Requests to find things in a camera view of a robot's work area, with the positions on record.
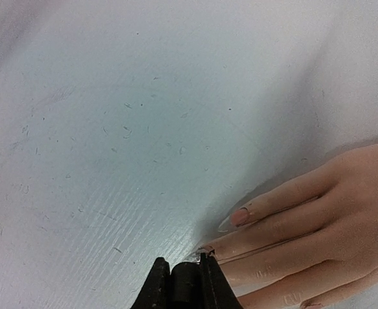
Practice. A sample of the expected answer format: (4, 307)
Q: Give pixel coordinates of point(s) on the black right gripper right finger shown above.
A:
(216, 291)

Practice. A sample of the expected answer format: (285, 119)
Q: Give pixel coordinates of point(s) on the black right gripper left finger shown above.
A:
(154, 292)

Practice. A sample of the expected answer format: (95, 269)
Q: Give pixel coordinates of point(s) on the black nail polish brush cap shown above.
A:
(185, 286)

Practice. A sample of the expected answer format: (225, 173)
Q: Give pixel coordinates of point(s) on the mannequin hand with long nails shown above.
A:
(312, 241)

